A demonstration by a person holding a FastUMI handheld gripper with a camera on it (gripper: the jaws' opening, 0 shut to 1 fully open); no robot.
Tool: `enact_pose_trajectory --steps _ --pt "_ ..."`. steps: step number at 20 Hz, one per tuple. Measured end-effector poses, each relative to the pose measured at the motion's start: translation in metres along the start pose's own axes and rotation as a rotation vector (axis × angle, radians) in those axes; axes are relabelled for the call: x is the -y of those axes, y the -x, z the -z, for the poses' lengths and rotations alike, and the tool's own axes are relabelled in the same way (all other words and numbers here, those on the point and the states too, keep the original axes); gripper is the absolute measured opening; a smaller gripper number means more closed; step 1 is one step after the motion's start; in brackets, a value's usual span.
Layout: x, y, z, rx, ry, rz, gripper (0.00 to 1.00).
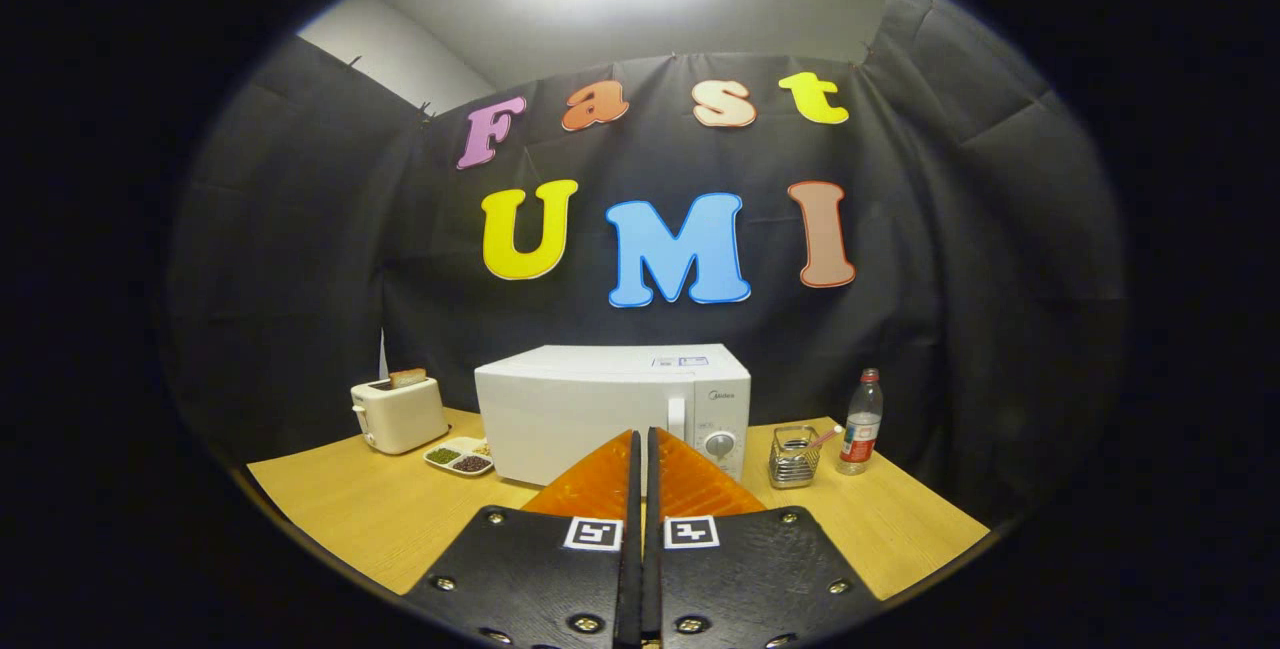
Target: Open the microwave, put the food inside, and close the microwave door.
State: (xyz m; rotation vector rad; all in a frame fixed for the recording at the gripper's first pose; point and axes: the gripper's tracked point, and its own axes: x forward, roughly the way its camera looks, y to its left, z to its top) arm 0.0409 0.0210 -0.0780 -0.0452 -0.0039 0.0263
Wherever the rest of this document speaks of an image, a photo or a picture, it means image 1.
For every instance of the white microwave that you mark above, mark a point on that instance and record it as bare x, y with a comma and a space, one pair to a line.
570, 409

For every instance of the white divided bean dish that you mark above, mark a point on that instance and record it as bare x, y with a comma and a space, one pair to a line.
458, 457

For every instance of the toast slice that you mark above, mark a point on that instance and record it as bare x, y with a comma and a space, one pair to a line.
407, 379

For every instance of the clear plastic water bottle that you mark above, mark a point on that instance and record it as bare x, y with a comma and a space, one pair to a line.
861, 434

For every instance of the cream toaster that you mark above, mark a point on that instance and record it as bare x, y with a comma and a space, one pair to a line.
405, 419

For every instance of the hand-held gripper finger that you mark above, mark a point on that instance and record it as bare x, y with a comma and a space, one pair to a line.
628, 549
653, 549

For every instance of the pink striped straw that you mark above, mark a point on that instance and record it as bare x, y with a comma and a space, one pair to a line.
826, 437

